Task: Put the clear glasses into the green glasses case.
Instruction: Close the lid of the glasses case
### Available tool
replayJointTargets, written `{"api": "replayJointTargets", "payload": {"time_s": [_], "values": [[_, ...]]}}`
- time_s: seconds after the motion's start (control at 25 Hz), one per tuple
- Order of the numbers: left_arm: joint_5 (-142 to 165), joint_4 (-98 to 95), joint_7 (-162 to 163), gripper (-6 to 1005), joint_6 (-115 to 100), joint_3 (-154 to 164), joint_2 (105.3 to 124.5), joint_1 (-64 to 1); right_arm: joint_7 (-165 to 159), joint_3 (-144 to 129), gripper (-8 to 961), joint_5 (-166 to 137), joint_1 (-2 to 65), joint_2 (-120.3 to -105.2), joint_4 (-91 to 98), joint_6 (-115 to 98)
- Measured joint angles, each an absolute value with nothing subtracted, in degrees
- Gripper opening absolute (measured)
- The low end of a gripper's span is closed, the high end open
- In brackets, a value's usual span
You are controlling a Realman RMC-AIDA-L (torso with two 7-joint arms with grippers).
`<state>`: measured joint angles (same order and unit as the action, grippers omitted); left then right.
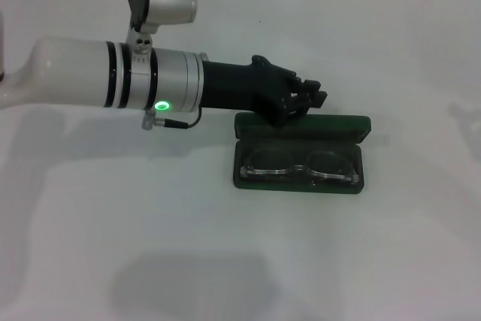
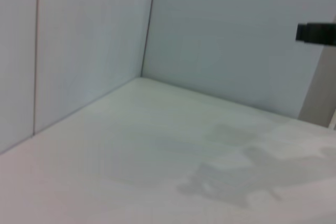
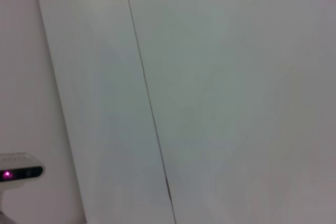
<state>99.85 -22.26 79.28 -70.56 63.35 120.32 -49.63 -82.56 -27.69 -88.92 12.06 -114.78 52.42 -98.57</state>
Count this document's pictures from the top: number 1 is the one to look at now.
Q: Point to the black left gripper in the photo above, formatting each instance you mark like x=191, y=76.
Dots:
x=240, y=88

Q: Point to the green glasses case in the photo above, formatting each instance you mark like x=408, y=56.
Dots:
x=300, y=129

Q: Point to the clear plastic glasses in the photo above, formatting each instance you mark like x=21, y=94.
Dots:
x=300, y=168

